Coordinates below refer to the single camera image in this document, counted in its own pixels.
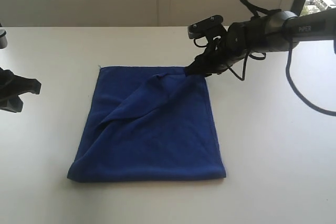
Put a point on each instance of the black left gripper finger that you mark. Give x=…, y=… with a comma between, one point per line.
x=21, y=85
x=14, y=105

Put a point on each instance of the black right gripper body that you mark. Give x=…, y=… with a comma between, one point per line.
x=224, y=48

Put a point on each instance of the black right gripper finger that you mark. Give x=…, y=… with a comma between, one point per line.
x=196, y=68

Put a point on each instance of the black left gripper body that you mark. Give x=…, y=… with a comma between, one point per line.
x=6, y=78

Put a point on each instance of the blue towel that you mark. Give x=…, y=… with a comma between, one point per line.
x=148, y=124

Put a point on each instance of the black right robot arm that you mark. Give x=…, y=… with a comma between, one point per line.
x=278, y=31

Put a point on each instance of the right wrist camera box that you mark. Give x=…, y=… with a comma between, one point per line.
x=208, y=28

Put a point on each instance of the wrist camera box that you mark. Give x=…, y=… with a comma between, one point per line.
x=3, y=39
x=208, y=28

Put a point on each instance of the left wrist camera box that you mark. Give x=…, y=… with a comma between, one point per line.
x=3, y=39

